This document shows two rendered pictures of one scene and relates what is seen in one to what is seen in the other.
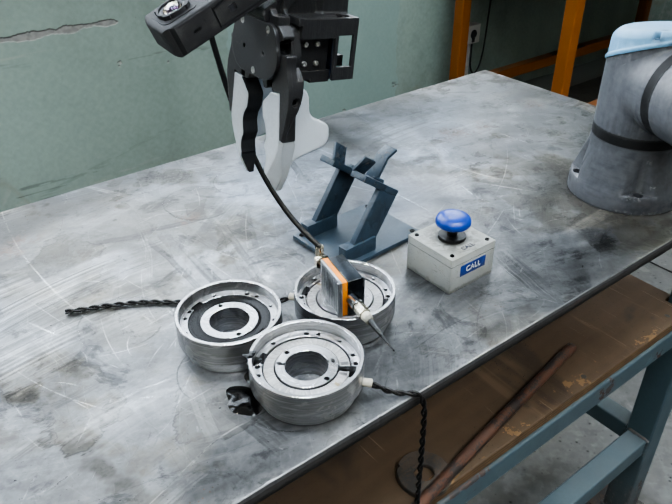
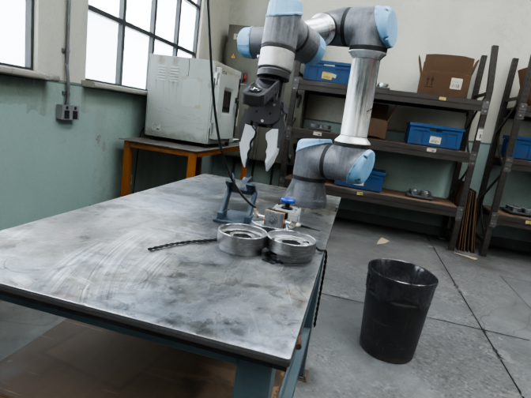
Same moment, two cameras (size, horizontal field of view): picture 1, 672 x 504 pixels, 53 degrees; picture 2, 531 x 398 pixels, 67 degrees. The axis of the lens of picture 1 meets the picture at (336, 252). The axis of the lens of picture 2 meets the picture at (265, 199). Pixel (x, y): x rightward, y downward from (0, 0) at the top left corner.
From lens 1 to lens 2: 0.64 m
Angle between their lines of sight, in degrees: 43
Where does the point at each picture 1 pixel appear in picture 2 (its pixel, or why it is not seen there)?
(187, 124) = not seen: outside the picture
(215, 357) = (254, 245)
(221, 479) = (299, 279)
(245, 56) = (257, 116)
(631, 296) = not seen: hidden behind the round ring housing
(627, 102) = (312, 164)
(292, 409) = (304, 252)
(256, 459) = (303, 272)
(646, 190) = (319, 198)
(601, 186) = (305, 198)
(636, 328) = not seen: hidden behind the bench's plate
